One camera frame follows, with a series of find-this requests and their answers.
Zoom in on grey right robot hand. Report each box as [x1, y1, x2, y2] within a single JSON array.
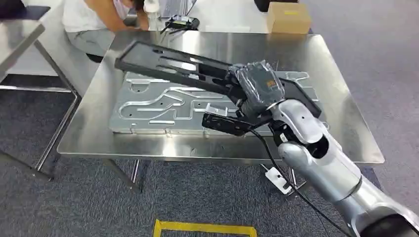
[[227, 59, 286, 122]]

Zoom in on black plastic panel with cutouts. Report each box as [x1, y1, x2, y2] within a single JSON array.
[[114, 40, 323, 119]]

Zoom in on brown cardboard box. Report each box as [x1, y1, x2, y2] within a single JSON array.
[[266, 1, 312, 35]]

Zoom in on stainless steel table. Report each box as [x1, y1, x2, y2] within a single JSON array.
[[56, 30, 386, 194]]

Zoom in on black handheld device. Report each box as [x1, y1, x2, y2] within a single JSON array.
[[160, 15, 201, 35]]

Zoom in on embossed metal fixture plate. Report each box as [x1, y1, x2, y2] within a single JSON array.
[[108, 70, 330, 137]]

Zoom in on yellow floor tape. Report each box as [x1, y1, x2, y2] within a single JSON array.
[[153, 219, 258, 237]]

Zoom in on person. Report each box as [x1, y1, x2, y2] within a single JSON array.
[[61, 0, 151, 63]]

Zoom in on grey side table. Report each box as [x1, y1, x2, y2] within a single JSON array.
[[0, 4, 82, 181]]

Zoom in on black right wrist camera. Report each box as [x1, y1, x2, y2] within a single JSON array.
[[201, 104, 263, 137]]

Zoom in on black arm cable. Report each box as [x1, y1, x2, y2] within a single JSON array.
[[248, 128, 353, 237]]

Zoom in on white metal bracket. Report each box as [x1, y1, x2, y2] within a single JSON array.
[[264, 166, 293, 196]]

